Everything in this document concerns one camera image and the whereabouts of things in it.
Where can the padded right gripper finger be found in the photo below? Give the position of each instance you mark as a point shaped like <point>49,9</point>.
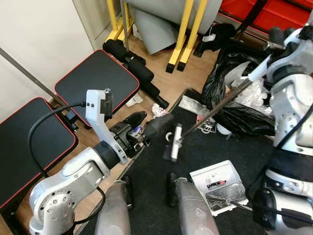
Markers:
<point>278,36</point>

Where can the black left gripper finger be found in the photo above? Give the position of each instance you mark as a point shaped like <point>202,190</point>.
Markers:
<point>159,126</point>
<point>136,119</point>

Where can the metal broom with white grip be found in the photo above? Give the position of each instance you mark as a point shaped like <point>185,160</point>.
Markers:
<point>177,134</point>

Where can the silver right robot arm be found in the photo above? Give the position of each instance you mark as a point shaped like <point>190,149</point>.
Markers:
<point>288,98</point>

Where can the black floor mat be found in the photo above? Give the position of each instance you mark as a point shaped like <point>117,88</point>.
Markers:
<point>149,196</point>

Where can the crumpled pink white paper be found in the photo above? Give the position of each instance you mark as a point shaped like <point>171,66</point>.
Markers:
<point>159,110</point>

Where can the red folding table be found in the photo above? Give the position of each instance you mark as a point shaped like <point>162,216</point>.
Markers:
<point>274,12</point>

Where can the silver foil wrapper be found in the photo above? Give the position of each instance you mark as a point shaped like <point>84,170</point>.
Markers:
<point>193,105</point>

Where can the black foam bench roller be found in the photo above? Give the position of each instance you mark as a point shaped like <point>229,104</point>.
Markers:
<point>139,68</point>

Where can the short black red-trimmed bench pad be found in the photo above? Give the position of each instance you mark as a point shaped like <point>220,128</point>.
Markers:
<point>95,81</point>

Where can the black bag with white tag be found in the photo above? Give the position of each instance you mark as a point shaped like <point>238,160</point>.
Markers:
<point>217,36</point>

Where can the grey robot left leg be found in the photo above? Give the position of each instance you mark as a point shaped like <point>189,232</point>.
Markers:
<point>115,210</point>

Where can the grey robot leg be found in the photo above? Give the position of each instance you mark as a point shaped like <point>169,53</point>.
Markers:
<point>195,210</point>
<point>115,210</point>

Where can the grey robot right leg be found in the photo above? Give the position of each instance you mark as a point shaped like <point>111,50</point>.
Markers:
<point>195,210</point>

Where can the grey rolled mat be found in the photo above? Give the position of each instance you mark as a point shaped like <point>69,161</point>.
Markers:
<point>166,14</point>

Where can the long black red-trimmed bench pad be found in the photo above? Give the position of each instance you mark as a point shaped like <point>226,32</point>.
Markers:
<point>14,147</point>

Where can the metal clothes rack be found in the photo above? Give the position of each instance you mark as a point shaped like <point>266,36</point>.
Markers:
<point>29,74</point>

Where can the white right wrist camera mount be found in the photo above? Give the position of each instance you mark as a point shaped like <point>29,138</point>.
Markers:
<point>288,56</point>

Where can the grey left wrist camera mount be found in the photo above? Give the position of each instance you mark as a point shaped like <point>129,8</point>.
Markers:
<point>95,110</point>

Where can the yellow metal frame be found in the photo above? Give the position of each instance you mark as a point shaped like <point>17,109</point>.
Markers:
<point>181,34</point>

